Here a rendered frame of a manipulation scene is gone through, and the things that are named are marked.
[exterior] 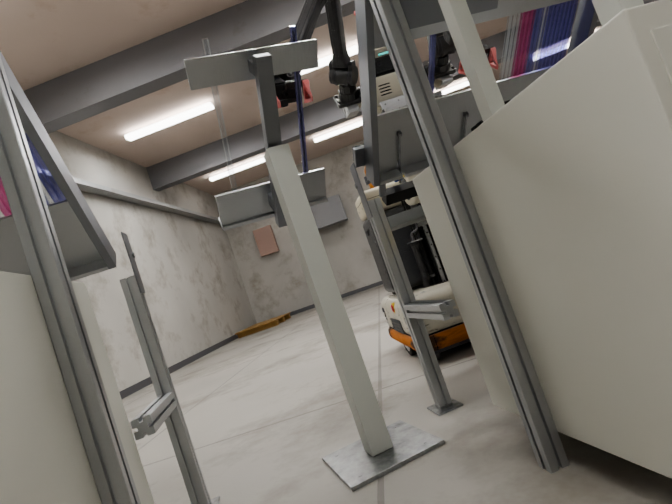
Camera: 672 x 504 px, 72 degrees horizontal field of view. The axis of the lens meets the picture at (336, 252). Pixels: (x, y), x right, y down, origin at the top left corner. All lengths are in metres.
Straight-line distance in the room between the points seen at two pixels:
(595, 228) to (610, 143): 0.12
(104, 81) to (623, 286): 4.84
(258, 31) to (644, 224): 4.33
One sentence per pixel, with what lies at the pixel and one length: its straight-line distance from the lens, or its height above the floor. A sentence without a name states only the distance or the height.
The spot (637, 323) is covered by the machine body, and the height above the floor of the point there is 0.28.
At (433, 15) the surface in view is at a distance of 1.27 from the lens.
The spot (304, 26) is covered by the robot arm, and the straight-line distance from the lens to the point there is 1.67.
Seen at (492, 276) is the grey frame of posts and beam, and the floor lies 0.37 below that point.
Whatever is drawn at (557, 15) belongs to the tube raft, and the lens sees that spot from 1.58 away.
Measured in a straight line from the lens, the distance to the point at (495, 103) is 0.83.
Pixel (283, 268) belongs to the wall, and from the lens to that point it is 10.36.
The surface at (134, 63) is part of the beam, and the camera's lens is 5.04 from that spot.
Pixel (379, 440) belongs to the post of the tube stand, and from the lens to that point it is 1.25.
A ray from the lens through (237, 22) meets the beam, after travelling 4.83.
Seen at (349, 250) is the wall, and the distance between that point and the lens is 10.17.
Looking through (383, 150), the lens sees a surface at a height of 0.77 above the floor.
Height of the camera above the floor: 0.46
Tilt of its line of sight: 3 degrees up
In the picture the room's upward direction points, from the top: 19 degrees counter-clockwise
